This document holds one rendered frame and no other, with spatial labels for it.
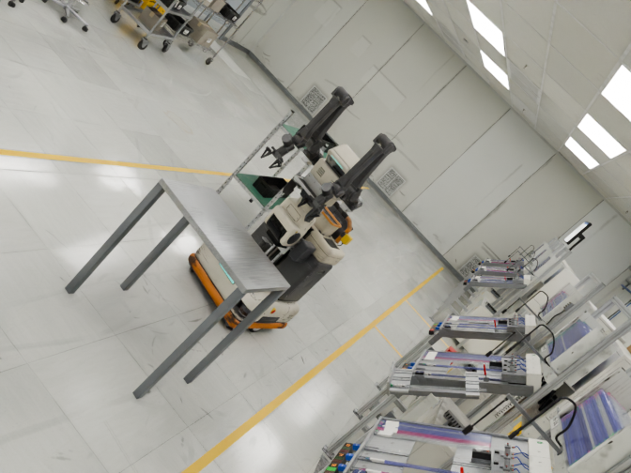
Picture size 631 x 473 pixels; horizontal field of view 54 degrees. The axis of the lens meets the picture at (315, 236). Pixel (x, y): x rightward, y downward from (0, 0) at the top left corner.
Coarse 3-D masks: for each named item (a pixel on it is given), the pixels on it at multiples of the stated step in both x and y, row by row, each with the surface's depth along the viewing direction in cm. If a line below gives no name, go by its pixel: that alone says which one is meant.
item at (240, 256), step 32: (160, 192) 297; (192, 192) 310; (128, 224) 302; (192, 224) 287; (224, 224) 310; (96, 256) 309; (224, 256) 282; (256, 256) 311; (128, 288) 354; (256, 288) 283
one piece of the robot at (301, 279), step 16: (336, 208) 437; (256, 240) 440; (320, 240) 416; (336, 240) 433; (272, 256) 427; (288, 256) 426; (320, 256) 414; (336, 256) 422; (288, 272) 424; (304, 272) 418; (320, 272) 430; (288, 288) 422; (304, 288) 433
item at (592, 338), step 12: (612, 300) 393; (624, 312) 349; (588, 324) 394; (552, 336) 400; (588, 336) 338; (600, 336) 336; (432, 348) 441; (576, 348) 340; (588, 348) 338; (612, 348) 335; (564, 360) 343; (600, 360) 337; (576, 372) 341; (588, 372) 339; (396, 396) 371; (456, 420) 396
